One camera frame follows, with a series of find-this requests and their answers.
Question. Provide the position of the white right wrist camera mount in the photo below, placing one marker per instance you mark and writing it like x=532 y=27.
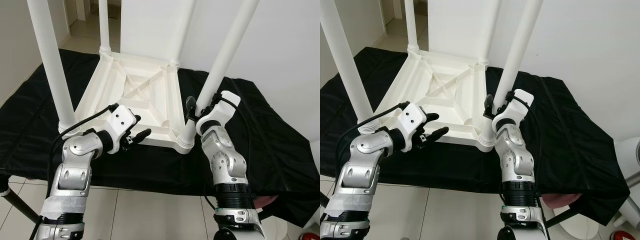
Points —
x=515 y=112
x=220 y=115

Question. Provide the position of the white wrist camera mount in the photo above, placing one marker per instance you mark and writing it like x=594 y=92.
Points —
x=120 y=122
x=515 y=112
x=412 y=120
x=220 y=115

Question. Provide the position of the dark grey table leg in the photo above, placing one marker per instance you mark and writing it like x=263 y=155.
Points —
x=565 y=215
x=270 y=211

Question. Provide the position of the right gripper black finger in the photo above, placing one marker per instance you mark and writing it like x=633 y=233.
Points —
x=508 y=95
x=214 y=98
x=488 y=104
x=190 y=105

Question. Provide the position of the pink cushion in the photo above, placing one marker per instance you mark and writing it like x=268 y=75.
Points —
x=266 y=200
x=562 y=200

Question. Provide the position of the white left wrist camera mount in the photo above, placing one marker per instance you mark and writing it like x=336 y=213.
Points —
x=120 y=122
x=412 y=120

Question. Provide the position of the black stand leg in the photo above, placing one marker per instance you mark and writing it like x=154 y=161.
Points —
x=20 y=206
x=324 y=200

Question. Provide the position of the black tablecloth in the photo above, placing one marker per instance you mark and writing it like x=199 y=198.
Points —
x=270 y=145
x=575 y=145

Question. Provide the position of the white plastic table top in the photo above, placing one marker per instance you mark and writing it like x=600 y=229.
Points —
x=460 y=112
x=155 y=115

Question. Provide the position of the red round appliance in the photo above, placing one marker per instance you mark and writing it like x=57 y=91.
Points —
x=310 y=236
x=624 y=235

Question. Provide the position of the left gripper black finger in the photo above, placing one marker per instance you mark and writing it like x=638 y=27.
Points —
x=142 y=135
x=431 y=117
x=136 y=119
x=438 y=134

